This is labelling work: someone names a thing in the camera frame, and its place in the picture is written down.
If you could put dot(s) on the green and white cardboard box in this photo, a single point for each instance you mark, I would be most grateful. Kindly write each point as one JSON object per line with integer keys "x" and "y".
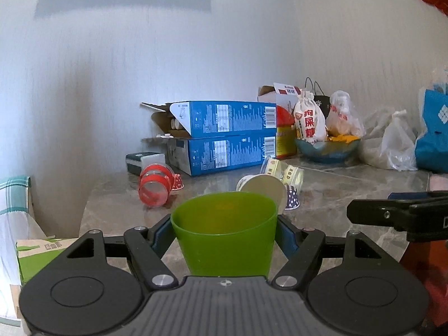
{"x": 38, "y": 255}

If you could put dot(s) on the small dark box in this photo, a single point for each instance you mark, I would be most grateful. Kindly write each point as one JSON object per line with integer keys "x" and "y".
{"x": 138, "y": 162}

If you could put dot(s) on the orange snack packets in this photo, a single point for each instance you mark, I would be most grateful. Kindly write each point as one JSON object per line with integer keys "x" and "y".
{"x": 344, "y": 138}

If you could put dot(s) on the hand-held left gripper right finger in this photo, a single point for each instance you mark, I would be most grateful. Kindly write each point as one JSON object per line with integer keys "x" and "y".
{"x": 285, "y": 239}

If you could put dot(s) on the green plastic cup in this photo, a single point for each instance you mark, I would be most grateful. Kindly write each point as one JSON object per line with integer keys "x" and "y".
{"x": 224, "y": 234}

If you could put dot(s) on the yellow and red box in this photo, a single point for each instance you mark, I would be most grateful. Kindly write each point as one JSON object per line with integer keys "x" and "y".
{"x": 285, "y": 140}

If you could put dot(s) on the white and red carton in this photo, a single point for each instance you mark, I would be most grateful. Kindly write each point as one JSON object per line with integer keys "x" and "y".
{"x": 280, "y": 94}

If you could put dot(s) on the red dotted paper cup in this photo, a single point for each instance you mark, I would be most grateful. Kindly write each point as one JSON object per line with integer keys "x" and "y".
{"x": 177, "y": 182}

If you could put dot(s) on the red cloth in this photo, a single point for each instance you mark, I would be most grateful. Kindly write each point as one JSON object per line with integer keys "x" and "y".
{"x": 428, "y": 280}

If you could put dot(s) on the white plastic bag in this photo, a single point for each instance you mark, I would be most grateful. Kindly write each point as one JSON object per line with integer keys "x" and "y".
{"x": 388, "y": 143}

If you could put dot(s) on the blue shopping bag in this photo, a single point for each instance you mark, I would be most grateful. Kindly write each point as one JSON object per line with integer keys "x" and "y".
{"x": 434, "y": 136}

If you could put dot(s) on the black paper bag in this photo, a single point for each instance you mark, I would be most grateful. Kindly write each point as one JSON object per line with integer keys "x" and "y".
{"x": 320, "y": 103}

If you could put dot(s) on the white plastic sheet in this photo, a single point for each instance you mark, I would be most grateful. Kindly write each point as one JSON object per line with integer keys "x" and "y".
{"x": 14, "y": 252}

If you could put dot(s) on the clear container with red bands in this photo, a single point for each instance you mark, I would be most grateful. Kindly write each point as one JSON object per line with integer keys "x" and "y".
{"x": 154, "y": 183}

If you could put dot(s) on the pink packet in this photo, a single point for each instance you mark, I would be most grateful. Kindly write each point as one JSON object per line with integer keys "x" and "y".
{"x": 439, "y": 183}

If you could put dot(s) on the plaid cloth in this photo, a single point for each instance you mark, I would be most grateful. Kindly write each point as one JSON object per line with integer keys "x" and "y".
{"x": 14, "y": 194}

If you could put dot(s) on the clear cup with yellow label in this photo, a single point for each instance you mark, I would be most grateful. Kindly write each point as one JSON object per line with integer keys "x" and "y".
{"x": 271, "y": 166}
{"x": 293, "y": 175}

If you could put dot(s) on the blue cardboard box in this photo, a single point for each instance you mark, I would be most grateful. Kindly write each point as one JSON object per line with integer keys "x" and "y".
{"x": 227, "y": 117}
{"x": 227, "y": 154}

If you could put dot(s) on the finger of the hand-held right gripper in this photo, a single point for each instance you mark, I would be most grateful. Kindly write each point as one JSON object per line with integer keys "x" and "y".
{"x": 407, "y": 195}
{"x": 378, "y": 211}

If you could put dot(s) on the white cloth pouch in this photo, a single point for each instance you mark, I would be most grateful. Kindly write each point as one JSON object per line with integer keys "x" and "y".
{"x": 309, "y": 120}

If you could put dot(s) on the purple dotted paper cup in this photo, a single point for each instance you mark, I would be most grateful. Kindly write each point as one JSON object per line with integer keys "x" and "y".
{"x": 292, "y": 197}

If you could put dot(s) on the blue glass bowl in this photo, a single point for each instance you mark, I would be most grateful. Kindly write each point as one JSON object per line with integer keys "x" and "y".
{"x": 327, "y": 152}

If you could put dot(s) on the clear plastic snack bag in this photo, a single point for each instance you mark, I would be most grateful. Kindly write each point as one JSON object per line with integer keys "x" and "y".
{"x": 344, "y": 115}

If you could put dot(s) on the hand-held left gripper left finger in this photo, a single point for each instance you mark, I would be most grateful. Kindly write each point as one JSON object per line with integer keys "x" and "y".
{"x": 162, "y": 238}

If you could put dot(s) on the white paper bowl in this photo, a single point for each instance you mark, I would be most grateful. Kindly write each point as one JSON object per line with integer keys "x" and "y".
{"x": 266, "y": 190}

